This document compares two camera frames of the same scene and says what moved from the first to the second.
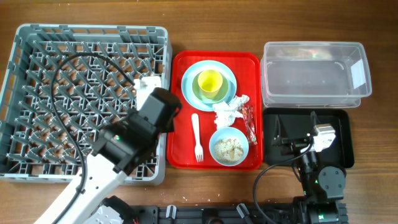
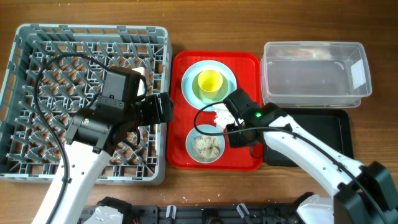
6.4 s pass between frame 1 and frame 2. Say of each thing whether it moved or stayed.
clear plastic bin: stayed
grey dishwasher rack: stayed
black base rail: stayed
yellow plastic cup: stayed
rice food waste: moved
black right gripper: moved
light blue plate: stayed
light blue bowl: moved
